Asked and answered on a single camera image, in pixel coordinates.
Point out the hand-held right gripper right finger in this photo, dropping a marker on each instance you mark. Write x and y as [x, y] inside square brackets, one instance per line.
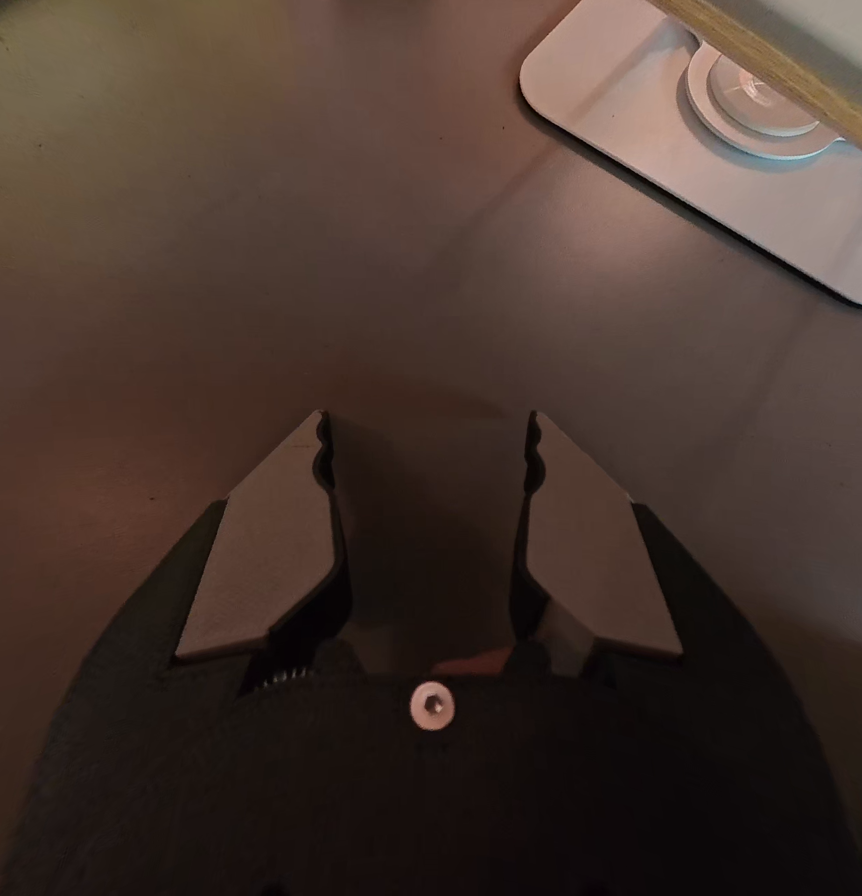
[592, 567]

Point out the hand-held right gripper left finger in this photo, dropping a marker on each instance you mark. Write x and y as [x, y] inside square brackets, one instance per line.
[270, 560]

